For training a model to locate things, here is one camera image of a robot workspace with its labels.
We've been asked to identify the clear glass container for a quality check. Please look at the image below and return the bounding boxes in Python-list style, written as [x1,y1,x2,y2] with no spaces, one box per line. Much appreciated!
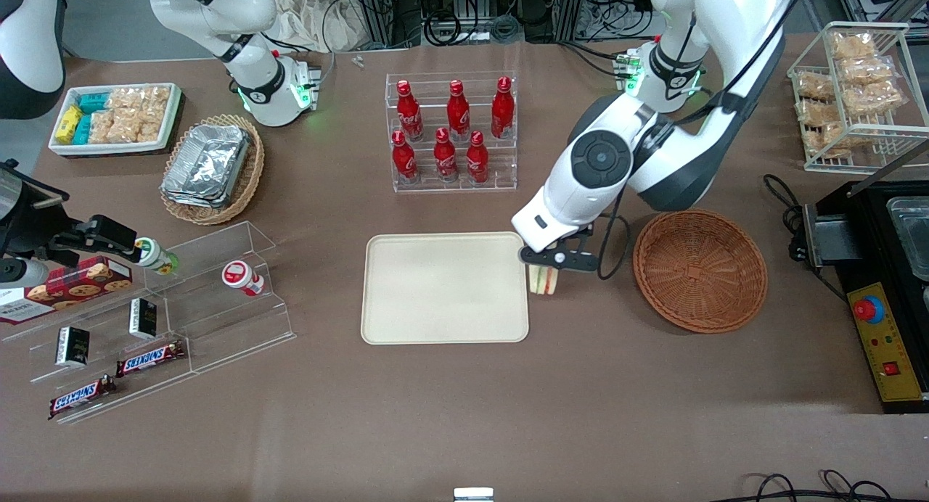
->
[887,196,929,282]

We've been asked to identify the aluminium foil container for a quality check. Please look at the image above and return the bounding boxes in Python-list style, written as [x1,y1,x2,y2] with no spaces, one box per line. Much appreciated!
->
[161,186,234,210]
[164,123,252,199]

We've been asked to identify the white rectangular snack tray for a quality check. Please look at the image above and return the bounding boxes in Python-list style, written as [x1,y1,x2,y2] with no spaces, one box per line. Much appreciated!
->
[48,83,182,157]

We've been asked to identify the black power cable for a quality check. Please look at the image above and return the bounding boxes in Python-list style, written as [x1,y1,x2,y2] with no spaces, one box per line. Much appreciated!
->
[764,173,817,265]

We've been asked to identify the red cola bottle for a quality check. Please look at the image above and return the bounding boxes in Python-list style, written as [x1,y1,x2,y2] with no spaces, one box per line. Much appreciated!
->
[434,128,459,184]
[446,80,471,141]
[396,80,425,141]
[491,76,515,140]
[392,130,420,185]
[466,131,490,185]

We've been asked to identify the beige crumpled cloth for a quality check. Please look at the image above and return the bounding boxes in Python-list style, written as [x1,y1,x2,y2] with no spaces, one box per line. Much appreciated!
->
[272,0,378,53]

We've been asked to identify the yellow emergency stop box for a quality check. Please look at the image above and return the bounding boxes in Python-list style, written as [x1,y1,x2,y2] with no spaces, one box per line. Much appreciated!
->
[847,282,926,403]

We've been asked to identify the white wire basket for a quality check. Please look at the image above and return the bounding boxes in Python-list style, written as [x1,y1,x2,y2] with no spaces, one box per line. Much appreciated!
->
[787,21,929,173]

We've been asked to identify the small black box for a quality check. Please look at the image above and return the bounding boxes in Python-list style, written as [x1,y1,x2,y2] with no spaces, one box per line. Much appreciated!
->
[55,326,91,367]
[129,298,158,340]

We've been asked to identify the yellow snack packet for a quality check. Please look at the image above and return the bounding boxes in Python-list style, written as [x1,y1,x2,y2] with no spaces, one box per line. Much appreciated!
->
[55,105,84,144]

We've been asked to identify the round brown wicker basket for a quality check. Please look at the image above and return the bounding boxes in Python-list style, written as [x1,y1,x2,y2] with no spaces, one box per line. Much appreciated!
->
[633,209,769,334]

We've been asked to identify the triangular sandwich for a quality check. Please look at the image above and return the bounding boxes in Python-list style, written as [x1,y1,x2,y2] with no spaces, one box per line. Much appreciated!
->
[528,264,560,297]

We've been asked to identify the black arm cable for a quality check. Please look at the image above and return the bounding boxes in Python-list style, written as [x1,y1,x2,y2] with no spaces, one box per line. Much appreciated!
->
[597,0,808,281]

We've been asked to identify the black floor cables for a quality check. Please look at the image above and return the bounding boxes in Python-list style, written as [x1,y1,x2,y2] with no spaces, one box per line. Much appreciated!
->
[733,470,929,502]

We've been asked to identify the clear acrylic bottle rack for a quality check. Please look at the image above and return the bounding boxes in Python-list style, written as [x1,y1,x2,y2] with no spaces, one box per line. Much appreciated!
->
[385,71,518,194]

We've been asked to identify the red tartan cookie box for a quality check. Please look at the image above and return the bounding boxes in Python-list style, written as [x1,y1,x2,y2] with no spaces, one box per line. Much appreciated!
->
[0,257,134,326]

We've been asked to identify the coiled black cable bundle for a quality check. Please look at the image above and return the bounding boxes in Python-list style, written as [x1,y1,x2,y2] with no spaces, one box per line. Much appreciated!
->
[425,7,523,47]

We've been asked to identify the cream plastic tray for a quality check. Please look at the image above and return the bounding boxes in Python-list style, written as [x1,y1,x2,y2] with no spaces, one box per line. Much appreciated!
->
[361,231,530,345]

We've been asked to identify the aluminium frame post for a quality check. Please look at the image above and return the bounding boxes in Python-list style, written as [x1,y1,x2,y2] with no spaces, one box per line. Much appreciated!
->
[354,0,423,50]

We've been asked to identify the Snickers chocolate bar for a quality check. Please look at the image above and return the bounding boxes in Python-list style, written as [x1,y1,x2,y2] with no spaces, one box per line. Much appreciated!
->
[116,340,187,377]
[49,376,118,420]

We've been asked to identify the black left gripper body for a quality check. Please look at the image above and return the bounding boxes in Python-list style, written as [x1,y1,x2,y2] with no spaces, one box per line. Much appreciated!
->
[519,229,599,273]

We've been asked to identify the black countertop appliance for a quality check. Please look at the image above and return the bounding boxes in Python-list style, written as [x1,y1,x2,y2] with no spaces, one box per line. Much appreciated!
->
[817,177,929,416]

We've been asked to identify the green capped yogurt bottle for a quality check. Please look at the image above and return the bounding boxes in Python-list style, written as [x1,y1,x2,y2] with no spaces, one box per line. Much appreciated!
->
[135,237,179,276]

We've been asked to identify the oval light wicker basket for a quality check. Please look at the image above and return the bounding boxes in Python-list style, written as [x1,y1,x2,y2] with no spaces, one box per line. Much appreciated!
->
[160,114,265,226]

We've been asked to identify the bagged fried snack pack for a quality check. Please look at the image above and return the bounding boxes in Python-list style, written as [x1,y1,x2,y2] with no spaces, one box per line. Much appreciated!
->
[819,121,868,158]
[842,81,909,117]
[797,73,837,102]
[831,32,879,60]
[795,99,835,126]
[838,56,898,86]

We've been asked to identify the clear acrylic step shelf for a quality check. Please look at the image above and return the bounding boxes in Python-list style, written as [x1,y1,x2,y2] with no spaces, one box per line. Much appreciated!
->
[0,221,297,424]

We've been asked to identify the red capped yogurt bottle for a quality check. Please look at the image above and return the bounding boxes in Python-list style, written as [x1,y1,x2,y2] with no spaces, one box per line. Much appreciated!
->
[221,260,266,297]

